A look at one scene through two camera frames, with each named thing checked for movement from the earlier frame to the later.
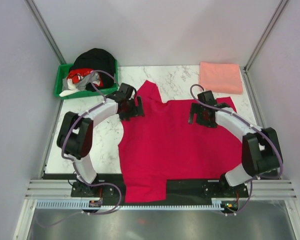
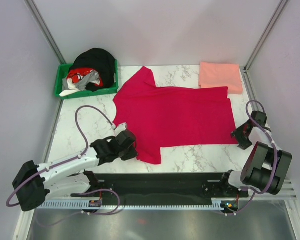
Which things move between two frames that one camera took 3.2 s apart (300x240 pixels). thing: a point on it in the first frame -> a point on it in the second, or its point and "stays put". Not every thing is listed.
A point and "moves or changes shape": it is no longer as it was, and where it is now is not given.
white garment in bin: (72, 89) stays put
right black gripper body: (201, 119) -> (244, 143)
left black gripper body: (128, 113) -> (125, 155)
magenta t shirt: (163, 144) moves or changes shape
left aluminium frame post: (45, 30) stays put
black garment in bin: (100, 60) stays put
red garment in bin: (75, 75) stays put
